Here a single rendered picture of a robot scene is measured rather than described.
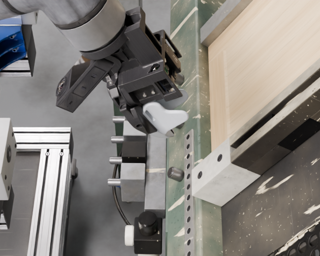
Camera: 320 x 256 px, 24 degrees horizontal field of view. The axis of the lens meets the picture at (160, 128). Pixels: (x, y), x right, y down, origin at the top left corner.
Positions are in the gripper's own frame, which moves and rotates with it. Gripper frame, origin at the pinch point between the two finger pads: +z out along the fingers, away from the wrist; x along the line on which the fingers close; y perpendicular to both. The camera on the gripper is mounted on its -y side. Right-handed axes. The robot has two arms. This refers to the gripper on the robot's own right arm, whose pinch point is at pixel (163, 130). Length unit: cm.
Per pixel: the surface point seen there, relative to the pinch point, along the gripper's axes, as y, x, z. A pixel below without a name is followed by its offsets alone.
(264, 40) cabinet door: 6, 45, 33
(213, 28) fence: -7, 60, 38
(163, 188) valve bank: -26, 30, 51
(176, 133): -20, 38, 44
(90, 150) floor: -84, 98, 105
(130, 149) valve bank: -32, 39, 45
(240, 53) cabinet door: -1, 48, 37
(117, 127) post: -58, 81, 81
